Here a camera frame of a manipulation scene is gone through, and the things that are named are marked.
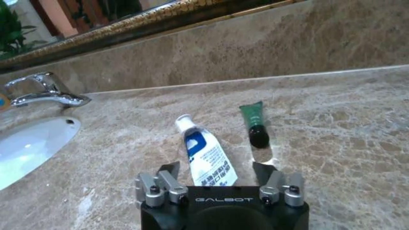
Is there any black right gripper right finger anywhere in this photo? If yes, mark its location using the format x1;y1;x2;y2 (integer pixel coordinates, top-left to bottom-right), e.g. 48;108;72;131
252;161;305;207

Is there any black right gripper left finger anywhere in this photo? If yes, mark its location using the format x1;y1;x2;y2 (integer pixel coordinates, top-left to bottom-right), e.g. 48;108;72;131
134;161;189;208

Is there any white ceramic sink basin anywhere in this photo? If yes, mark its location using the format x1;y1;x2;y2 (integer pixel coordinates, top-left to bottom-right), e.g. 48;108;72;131
0;116;81;191

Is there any chrome sink faucet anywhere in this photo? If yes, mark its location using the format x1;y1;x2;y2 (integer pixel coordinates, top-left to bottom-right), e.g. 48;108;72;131
4;72;92;108

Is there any white blue toothpaste tube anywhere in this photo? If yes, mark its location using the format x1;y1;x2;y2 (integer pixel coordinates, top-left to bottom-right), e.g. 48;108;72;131
174;114;238;186

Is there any green tube with black cap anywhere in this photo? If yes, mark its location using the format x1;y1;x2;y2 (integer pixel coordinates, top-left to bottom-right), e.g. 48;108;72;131
238;101;270;148

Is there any green leafy plant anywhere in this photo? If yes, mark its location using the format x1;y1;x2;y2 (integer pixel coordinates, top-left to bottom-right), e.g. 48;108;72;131
0;1;48;59

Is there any gold framed wall mirror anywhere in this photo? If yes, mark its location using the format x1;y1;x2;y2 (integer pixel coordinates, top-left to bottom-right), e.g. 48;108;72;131
0;0;308;71

